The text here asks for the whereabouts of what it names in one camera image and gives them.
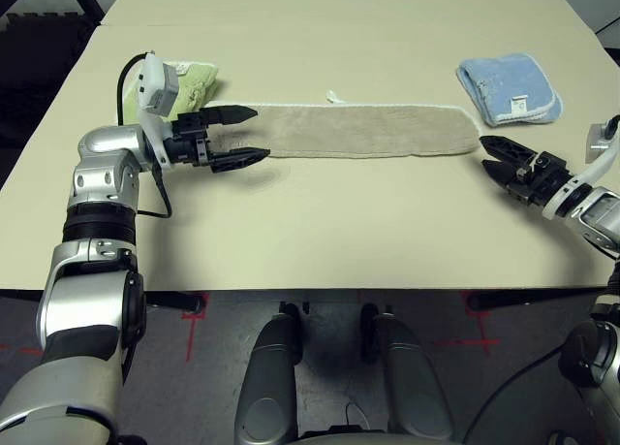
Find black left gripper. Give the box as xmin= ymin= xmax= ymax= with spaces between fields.
xmin=162 ymin=104 xmax=271 ymax=175

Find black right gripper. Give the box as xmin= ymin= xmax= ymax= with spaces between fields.
xmin=478 ymin=134 xmax=581 ymax=211

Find beige towel with white trim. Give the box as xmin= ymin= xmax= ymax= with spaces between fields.
xmin=205 ymin=89 xmax=481 ymax=161

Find folded green towel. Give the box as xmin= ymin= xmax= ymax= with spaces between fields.
xmin=120 ymin=55 xmax=219 ymax=126

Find folded blue towel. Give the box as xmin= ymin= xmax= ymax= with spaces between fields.
xmin=456 ymin=51 xmax=565 ymax=129

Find black table foot bar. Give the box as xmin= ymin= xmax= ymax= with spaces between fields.
xmin=144 ymin=291 xmax=205 ymax=315
xmin=468 ymin=288 xmax=612 ymax=313

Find black metal rod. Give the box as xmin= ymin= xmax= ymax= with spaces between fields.
xmin=593 ymin=16 xmax=620 ymax=38

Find black foam floor mats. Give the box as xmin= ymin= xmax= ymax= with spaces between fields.
xmin=0 ymin=11 xmax=101 ymax=184

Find grey robot right leg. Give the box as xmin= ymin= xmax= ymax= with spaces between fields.
xmin=360 ymin=302 xmax=456 ymax=445

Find grey robot leg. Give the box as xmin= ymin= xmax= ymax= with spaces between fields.
xmin=234 ymin=302 xmax=304 ymax=445
xmin=360 ymin=302 xmax=456 ymax=445

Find grey robot left leg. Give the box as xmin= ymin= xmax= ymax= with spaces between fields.
xmin=234 ymin=302 xmax=304 ymax=445

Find dark robot waist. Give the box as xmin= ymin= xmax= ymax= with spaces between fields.
xmin=290 ymin=428 xmax=466 ymax=445

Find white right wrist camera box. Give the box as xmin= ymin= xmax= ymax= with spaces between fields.
xmin=540 ymin=114 xmax=620 ymax=221

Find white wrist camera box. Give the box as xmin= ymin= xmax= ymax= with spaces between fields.
xmin=540 ymin=114 xmax=620 ymax=221
xmin=135 ymin=50 xmax=183 ymax=168

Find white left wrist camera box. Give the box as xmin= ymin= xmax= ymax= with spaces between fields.
xmin=135 ymin=50 xmax=183 ymax=168

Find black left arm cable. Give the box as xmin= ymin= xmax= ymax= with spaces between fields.
xmin=114 ymin=51 xmax=173 ymax=219

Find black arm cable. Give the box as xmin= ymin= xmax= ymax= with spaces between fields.
xmin=114 ymin=51 xmax=173 ymax=219
xmin=465 ymin=258 xmax=620 ymax=445

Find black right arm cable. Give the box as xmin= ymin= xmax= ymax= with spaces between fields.
xmin=465 ymin=258 xmax=620 ymax=445

